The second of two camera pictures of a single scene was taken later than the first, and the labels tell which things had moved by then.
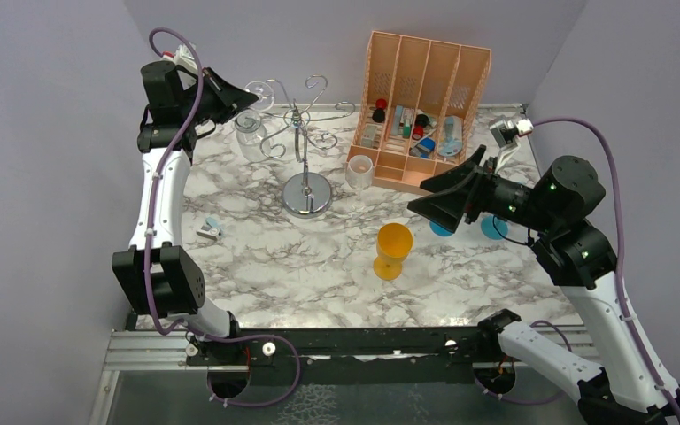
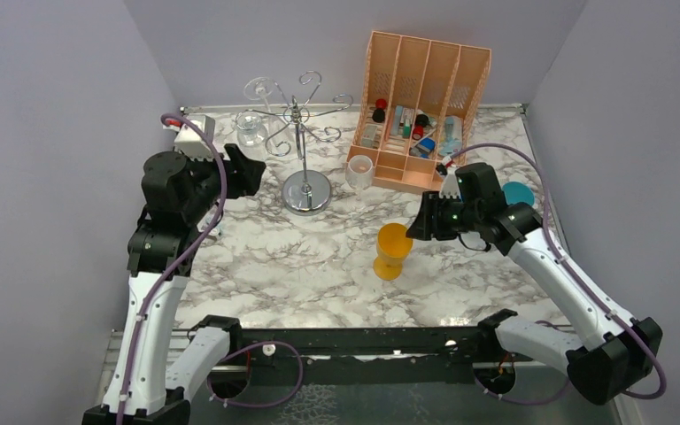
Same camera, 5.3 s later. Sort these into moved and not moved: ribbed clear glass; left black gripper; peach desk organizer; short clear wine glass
Moved: left black gripper
Not moved: peach desk organizer; short clear wine glass; ribbed clear glass
